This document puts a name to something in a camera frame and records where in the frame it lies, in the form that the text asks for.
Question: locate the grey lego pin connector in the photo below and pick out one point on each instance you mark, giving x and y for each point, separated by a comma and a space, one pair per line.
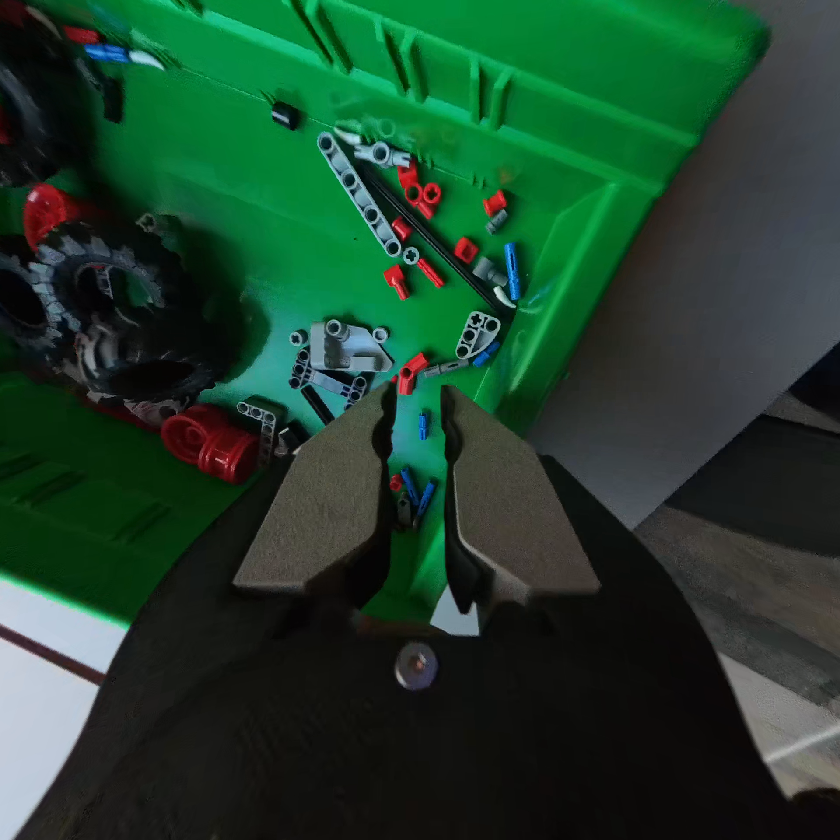
489, 270

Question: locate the small dark grey lego piece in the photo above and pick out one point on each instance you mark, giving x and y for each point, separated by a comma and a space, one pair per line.
148, 224

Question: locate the white lego tooth piece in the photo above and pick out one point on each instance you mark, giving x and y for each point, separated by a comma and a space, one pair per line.
348, 136
146, 60
504, 297

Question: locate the grey lego axle connector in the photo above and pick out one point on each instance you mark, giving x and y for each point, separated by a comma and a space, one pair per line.
380, 155

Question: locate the black rubber lego tire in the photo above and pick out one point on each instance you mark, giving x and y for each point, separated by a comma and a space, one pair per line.
33, 98
197, 354
59, 262
39, 308

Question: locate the green plastic bin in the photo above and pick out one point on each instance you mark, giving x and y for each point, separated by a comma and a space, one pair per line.
229, 197

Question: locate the red lego bush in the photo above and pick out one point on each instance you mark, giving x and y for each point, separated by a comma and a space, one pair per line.
495, 203

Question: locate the red lego pin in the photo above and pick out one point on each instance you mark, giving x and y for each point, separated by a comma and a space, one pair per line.
81, 35
430, 272

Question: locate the black lego pin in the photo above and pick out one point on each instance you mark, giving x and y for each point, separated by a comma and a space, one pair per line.
113, 98

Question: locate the red square lego piece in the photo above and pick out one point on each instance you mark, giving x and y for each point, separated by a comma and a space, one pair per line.
466, 250

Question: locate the red lego pin connector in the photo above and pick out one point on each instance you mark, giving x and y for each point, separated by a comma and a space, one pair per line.
397, 282

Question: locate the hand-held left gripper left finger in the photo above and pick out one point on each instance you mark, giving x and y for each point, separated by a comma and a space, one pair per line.
321, 518

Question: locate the long blue lego pin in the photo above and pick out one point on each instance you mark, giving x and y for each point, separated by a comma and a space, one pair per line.
512, 272

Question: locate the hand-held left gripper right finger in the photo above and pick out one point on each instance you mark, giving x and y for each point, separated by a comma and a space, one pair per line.
505, 518

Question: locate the red angled lego connector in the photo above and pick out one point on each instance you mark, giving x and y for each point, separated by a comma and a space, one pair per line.
412, 373

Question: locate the large grey lego panel piece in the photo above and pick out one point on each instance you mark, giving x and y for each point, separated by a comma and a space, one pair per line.
348, 344

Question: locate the grey L-shaped lego beam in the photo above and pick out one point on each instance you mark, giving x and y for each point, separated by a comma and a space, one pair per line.
262, 420

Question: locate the long grey lego beam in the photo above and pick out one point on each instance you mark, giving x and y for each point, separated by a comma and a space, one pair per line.
358, 193

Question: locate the dark grey lego beam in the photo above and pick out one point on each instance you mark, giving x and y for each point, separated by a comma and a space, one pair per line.
328, 382

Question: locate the short blue lego pin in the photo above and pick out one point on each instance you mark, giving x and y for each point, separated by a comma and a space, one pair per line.
424, 424

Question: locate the long black lego axle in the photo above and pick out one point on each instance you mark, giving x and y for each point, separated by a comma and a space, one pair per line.
446, 253

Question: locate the grey lego axle pin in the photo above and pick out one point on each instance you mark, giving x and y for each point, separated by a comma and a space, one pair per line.
446, 368

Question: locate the black lego pin connector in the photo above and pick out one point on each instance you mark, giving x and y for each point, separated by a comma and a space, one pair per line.
285, 116

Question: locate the red lego wheel rim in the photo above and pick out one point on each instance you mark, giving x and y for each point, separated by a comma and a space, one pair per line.
49, 210
210, 446

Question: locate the grey curved triangular lego beam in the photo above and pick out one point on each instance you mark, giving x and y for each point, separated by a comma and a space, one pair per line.
478, 334

